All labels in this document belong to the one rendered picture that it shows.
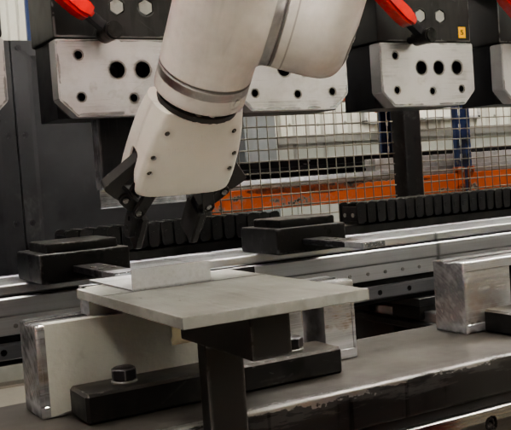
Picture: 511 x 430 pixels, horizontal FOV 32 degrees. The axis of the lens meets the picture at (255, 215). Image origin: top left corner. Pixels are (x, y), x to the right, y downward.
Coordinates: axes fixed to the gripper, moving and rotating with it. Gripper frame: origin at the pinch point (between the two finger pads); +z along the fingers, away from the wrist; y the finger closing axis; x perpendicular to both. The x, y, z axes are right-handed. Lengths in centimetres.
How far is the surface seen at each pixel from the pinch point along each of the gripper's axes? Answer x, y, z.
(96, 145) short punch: -11.6, 3.6, -1.4
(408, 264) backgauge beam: -16, -56, 30
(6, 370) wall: -253, -77, 338
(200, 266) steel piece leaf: 4.1, -3.0, 2.5
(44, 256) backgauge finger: -17.8, 4.9, 20.2
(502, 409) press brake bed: 21.3, -38.0, 15.0
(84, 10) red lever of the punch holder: -13.7, 6.6, -16.2
